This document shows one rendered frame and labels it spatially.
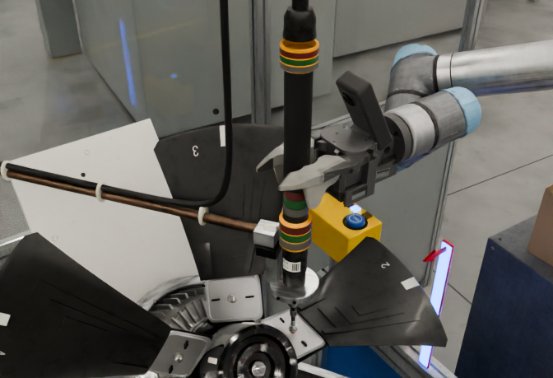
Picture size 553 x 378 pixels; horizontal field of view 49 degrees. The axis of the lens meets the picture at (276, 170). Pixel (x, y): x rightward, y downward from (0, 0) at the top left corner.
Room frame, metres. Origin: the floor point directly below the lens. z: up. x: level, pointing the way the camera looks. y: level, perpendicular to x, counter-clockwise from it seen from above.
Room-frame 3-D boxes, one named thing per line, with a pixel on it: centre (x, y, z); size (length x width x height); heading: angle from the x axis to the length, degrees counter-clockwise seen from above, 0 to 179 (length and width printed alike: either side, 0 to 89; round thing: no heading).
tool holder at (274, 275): (0.63, -0.02, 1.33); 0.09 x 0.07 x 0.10; 71
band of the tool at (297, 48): (0.63, -0.03, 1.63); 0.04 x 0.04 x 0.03
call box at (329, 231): (1.08, -0.15, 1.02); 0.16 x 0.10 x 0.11; 36
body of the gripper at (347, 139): (0.69, -0.11, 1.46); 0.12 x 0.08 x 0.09; 126
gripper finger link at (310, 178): (0.61, -0.04, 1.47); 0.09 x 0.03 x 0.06; 136
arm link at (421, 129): (0.74, -0.18, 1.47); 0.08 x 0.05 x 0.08; 36
